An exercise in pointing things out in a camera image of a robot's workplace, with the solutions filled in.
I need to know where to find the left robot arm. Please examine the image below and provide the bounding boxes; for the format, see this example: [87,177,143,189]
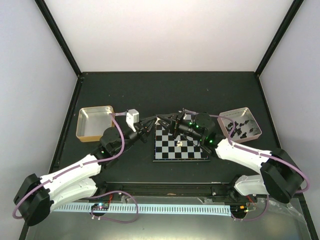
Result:
[12,112,158,227]

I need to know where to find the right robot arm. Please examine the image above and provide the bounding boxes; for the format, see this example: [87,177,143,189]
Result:
[157,111,305,204]

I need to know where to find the pile of white chess pieces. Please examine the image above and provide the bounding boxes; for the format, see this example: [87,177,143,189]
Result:
[176,141,183,147]

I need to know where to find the black chess pieces in tray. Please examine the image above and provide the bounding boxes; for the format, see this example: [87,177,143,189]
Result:
[225,120,254,139]

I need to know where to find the black and white chessboard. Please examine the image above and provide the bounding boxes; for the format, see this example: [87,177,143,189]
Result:
[153,123,210,163]

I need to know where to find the gold metal tray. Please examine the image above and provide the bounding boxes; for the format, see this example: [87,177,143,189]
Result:
[75,105,114,143]

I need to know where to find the pink metal tray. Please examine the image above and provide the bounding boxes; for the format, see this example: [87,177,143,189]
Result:
[217,107,262,143]

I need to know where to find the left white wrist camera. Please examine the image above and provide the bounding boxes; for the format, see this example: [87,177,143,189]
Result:
[126,109,140,132]

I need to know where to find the black aluminium frame rail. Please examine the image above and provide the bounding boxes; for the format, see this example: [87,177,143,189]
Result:
[94,182,303,201]

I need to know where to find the light blue cable duct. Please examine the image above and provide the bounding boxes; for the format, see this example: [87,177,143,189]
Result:
[55,202,231,217]

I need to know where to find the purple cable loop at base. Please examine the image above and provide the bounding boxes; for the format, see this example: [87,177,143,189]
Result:
[89,190,140,223]

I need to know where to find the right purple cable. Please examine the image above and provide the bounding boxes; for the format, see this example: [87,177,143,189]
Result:
[183,107,311,222]

